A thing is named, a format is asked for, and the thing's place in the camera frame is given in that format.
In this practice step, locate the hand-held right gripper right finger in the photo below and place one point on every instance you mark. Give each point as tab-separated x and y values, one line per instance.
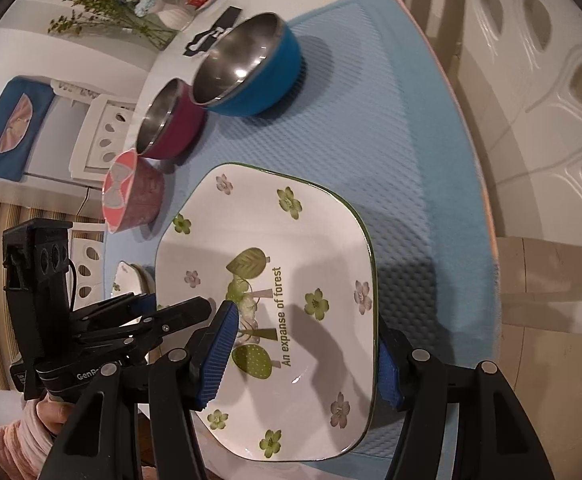
390	375

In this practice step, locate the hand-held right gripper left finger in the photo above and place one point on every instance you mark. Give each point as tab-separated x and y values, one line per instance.
218	355

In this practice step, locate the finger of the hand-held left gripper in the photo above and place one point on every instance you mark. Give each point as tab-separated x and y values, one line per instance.
143	302
186	312

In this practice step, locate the white hexagonal plate green flowers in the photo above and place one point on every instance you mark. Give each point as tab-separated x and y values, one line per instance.
123	280

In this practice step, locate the pink cartoon bowl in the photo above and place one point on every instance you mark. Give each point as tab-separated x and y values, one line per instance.
121	190

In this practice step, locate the white floral square plate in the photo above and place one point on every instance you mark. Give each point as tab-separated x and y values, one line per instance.
311	240

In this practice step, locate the maroon steel bowl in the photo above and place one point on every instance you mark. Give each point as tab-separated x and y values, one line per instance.
181	125

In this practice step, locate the blue steel bowl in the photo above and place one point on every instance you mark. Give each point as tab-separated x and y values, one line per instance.
266	80

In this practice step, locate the person's left forearm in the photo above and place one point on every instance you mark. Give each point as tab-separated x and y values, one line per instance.
11	445

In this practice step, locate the person's left hand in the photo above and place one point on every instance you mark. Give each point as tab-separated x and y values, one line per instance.
56	415

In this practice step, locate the white chair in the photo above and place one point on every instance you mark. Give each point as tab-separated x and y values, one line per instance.
78	260
561	35
83	150

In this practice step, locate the blue appliance cover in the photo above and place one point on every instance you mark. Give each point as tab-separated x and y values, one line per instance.
1	145

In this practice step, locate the light blue quilted mat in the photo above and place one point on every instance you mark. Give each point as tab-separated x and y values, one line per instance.
396	135

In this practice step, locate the white vase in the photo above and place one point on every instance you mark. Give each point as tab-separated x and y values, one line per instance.
173	17

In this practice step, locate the flower bouquet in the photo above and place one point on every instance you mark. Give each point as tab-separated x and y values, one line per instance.
121	0

